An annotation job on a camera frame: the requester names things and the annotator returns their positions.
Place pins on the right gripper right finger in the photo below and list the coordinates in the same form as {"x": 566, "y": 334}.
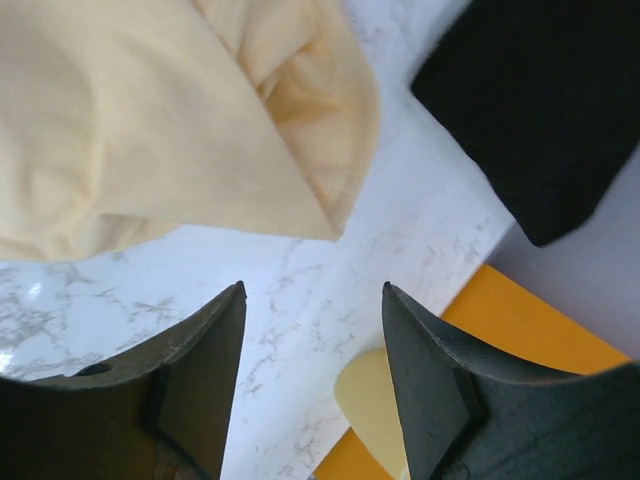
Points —
{"x": 471, "y": 411}

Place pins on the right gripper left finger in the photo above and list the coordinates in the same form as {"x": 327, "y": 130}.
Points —
{"x": 160, "y": 410}

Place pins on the cream yellow t shirt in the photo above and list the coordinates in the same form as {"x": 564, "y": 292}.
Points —
{"x": 123, "y": 120}

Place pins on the orange board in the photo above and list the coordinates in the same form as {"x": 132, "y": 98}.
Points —
{"x": 502, "y": 313}

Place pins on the yellow plastic cup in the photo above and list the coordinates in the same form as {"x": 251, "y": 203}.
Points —
{"x": 365, "y": 394}

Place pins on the folded black t shirt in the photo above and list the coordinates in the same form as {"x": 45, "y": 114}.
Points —
{"x": 544, "y": 97}

